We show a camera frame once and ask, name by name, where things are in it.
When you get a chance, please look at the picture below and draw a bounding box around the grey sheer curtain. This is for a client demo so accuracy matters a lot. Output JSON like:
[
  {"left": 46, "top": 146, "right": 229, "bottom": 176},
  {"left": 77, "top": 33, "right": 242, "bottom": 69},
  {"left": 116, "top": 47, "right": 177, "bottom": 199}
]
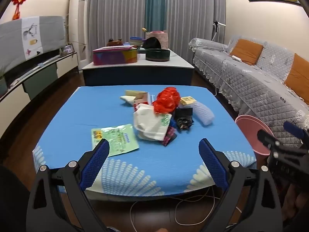
[
  {"left": 164, "top": 0, "right": 226, "bottom": 58},
  {"left": 86, "top": 0, "right": 148, "bottom": 58}
]

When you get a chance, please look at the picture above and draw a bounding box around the pink plastic bin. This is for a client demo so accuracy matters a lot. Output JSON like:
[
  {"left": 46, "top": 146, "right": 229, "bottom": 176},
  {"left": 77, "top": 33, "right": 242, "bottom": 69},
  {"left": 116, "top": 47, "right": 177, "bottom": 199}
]
[{"left": 235, "top": 115, "right": 274, "bottom": 155}]

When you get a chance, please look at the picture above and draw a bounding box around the white television cabinet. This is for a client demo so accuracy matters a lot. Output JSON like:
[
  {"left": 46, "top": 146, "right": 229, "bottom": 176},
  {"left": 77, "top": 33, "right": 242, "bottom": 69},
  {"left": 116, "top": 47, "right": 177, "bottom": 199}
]
[{"left": 0, "top": 52, "right": 79, "bottom": 131}]

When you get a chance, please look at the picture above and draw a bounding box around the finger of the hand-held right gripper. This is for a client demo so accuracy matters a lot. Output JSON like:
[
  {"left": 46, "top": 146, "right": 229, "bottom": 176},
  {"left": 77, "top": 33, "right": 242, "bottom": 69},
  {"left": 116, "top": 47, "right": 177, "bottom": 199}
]
[
  {"left": 283, "top": 121, "right": 306, "bottom": 141},
  {"left": 257, "top": 129, "right": 307, "bottom": 155}
]

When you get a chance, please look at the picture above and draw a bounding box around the torn white carton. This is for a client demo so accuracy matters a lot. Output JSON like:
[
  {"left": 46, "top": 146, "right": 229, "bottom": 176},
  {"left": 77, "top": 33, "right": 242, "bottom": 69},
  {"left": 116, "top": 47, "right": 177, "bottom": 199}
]
[{"left": 133, "top": 92, "right": 150, "bottom": 107}]

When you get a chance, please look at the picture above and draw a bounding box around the white paper bag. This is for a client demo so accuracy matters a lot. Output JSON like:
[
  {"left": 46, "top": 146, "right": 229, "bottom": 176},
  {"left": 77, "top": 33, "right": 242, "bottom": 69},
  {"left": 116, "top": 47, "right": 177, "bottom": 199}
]
[{"left": 133, "top": 103, "right": 172, "bottom": 141}]

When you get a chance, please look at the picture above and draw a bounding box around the teal curtain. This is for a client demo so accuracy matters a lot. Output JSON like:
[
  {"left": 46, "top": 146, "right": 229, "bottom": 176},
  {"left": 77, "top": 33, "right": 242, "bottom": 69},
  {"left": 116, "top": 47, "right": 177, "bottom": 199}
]
[{"left": 144, "top": 0, "right": 167, "bottom": 33}]

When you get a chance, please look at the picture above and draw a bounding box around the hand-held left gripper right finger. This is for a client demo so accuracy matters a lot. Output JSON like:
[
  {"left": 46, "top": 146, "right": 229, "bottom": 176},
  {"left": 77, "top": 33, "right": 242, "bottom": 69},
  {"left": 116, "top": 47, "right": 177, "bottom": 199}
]
[{"left": 198, "top": 138, "right": 283, "bottom": 232}]

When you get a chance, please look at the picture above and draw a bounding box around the colourful tin box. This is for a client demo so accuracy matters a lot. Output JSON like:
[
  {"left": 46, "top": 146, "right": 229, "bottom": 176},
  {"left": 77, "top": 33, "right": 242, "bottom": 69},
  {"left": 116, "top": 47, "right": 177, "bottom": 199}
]
[{"left": 92, "top": 45, "right": 138, "bottom": 66}]

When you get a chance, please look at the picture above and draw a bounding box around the pink woven basket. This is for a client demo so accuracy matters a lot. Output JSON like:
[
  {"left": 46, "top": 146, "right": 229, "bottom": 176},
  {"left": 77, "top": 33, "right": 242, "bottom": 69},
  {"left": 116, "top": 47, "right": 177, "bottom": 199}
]
[{"left": 146, "top": 30, "right": 168, "bottom": 50}]

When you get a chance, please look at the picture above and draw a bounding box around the large orange cushion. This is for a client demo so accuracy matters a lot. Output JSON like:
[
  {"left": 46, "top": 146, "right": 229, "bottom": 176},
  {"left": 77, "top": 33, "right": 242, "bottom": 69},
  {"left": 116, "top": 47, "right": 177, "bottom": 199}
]
[{"left": 284, "top": 53, "right": 309, "bottom": 98}]

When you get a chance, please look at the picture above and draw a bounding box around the grey quilted sofa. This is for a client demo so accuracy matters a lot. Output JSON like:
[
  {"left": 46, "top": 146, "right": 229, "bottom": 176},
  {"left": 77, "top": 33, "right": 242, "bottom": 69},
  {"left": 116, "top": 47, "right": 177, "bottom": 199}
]
[{"left": 188, "top": 34, "right": 309, "bottom": 150}]

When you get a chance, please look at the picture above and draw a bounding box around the dark green round bowl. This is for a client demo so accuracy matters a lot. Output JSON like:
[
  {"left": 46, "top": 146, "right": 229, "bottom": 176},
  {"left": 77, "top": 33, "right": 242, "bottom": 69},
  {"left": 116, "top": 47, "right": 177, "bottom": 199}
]
[{"left": 145, "top": 49, "right": 171, "bottom": 61}]

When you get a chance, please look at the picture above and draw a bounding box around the black television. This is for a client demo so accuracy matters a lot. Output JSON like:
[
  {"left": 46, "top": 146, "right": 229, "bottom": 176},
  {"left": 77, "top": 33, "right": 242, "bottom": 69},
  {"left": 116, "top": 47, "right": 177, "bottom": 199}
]
[{"left": 5, "top": 49, "right": 65, "bottom": 80}]

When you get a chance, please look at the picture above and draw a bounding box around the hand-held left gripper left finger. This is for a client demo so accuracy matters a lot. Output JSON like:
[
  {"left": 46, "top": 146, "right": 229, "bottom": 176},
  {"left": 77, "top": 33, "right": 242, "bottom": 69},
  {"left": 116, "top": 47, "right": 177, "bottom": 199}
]
[{"left": 26, "top": 138, "right": 111, "bottom": 232}]

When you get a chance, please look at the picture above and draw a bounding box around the yellow tissue pack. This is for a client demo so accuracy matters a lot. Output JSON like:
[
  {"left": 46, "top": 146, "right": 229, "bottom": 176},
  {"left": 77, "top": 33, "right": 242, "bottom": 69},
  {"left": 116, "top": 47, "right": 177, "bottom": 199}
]
[{"left": 180, "top": 96, "right": 195, "bottom": 106}]

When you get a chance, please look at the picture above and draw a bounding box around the white foam net sleeve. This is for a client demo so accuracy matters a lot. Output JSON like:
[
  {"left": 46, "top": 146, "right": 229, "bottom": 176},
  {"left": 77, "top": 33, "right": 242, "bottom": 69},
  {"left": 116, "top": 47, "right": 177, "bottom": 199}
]
[{"left": 192, "top": 101, "right": 215, "bottom": 126}]

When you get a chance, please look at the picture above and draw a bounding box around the white standing air conditioner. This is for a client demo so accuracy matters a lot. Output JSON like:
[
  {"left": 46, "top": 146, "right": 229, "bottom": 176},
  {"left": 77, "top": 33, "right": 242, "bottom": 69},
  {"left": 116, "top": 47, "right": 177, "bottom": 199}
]
[{"left": 68, "top": 0, "right": 89, "bottom": 62}]

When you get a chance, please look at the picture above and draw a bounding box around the person's right hand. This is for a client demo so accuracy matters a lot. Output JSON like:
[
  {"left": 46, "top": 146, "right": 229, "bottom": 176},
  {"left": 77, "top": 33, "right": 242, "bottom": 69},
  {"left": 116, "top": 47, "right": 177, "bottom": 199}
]
[{"left": 281, "top": 183, "right": 305, "bottom": 223}]

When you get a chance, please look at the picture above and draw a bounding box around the red plastic bag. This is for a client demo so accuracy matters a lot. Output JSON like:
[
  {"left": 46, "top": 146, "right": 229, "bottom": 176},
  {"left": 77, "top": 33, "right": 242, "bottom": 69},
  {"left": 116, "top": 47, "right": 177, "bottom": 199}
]
[{"left": 153, "top": 86, "right": 181, "bottom": 115}]

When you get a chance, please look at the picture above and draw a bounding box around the white and navy coffee table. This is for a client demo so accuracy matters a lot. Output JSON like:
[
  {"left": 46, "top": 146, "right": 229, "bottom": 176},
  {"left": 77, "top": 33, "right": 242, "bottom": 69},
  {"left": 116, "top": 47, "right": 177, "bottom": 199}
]
[{"left": 81, "top": 48, "right": 195, "bottom": 87}]

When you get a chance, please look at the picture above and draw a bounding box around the green plastic packet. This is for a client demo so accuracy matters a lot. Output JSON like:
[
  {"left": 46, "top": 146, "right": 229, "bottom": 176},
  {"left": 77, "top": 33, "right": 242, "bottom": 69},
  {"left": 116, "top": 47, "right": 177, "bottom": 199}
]
[{"left": 91, "top": 124, "right": 140, "bottom": 157}]

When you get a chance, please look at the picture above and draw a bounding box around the white paper napkin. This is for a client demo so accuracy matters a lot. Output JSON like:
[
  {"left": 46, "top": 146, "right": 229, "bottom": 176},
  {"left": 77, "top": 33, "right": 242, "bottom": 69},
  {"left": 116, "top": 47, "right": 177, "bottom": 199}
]
[{"left": 120, "top": 95, "right": 137, "bottom": 107}]

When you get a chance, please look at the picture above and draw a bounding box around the beige cardboard piece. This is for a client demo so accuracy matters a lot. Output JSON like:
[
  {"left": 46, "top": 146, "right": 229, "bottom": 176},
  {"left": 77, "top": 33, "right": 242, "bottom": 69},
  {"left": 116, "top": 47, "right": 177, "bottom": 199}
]
[{"left": 124, "top": 90, "right": 148, "bottom": 97}]

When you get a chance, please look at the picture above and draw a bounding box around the black hat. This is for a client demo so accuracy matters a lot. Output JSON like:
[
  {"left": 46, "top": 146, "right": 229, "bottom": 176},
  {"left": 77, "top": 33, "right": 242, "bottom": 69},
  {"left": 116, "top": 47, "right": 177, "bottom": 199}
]
[{"left": 142, "top": 37, "right": 162, "bottom": 50}]

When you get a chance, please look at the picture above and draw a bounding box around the black wrapper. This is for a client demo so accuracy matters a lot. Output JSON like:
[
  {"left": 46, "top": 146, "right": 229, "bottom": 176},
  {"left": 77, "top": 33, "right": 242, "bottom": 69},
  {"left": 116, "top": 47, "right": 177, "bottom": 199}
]
[{"left": 173, "top": 107, "right": 194, "bottom": 131}]

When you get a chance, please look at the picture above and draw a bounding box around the white rod with blue grip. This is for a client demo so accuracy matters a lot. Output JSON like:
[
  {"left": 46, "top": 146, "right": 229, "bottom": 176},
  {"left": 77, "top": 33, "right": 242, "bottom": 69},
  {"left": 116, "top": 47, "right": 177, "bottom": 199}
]
[{"left": 10, "top": 55, "right": 61, "bottom": 85}]

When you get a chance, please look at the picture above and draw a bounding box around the small orange cushion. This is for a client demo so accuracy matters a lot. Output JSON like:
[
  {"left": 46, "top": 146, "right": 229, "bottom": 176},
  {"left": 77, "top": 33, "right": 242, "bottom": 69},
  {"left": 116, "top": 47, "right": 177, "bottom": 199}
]
[{"left": 229, "top": 39, "right": 263, "bottom": 66}]

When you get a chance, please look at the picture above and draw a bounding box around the grey television dust cover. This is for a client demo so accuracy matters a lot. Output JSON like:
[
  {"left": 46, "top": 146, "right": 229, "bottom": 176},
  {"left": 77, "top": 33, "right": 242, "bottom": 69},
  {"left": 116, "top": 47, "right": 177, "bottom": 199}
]
[{"left": 0, "top": 16, "right": 66, "bottom": 74}]

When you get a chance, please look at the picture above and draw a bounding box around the dark red patterned wrapper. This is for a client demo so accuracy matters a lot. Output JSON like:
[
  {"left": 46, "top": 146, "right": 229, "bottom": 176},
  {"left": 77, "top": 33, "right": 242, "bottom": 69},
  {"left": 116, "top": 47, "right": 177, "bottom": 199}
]
[{"left": 162, "top": 119, "right": 178, "bottom": 147}]

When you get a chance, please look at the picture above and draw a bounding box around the brown teapot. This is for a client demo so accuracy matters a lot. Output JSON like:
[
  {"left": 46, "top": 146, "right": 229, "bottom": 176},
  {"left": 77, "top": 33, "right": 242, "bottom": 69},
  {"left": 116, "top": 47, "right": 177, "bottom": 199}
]
[{"left": 107, "top": 38, "right": 123, "bottom": 47}]

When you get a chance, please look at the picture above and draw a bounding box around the person's dark clothing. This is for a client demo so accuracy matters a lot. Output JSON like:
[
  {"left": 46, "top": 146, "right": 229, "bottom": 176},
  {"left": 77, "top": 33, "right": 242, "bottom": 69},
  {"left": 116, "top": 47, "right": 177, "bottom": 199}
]
[{"left": 0, "top": 165, "right": 32, "bottom": 232}]

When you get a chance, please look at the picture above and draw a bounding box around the white floor cable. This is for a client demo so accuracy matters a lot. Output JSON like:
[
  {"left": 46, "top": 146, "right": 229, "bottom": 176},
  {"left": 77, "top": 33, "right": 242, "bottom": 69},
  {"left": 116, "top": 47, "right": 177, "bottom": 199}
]
[{"left": 130, "top": 186, "right": 242, "bottom": 232}]

